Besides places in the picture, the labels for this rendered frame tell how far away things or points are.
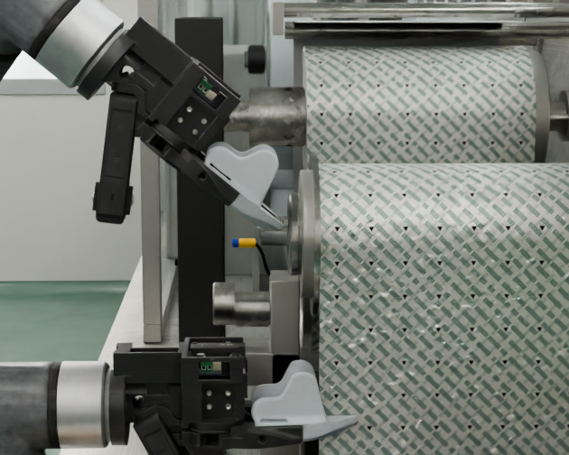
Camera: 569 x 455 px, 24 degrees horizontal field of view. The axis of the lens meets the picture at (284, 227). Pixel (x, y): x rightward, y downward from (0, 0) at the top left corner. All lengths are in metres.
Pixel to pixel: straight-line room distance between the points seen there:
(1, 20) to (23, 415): 0.33
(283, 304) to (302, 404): 0.11
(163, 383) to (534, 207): 0.35
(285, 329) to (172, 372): 0.13
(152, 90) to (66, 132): 5.62
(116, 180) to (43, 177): 5.66
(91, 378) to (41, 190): 5.69
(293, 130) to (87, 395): 0.41
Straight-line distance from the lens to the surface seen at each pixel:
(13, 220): 6.86
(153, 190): 2.15
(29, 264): 6.88
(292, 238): 1.15
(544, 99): 1.39
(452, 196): 1.14
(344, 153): 1.35
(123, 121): 1.14
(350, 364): 1.15
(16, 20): 1.13
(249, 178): 1.13
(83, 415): 1.13
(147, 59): 1.14
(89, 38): 1.12
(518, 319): 1.16
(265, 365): 1.22
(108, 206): 1.14
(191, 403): 1.12
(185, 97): 1.12
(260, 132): 1.39
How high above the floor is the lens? 1.45
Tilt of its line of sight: 10 degrees down
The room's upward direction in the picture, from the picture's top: straight up
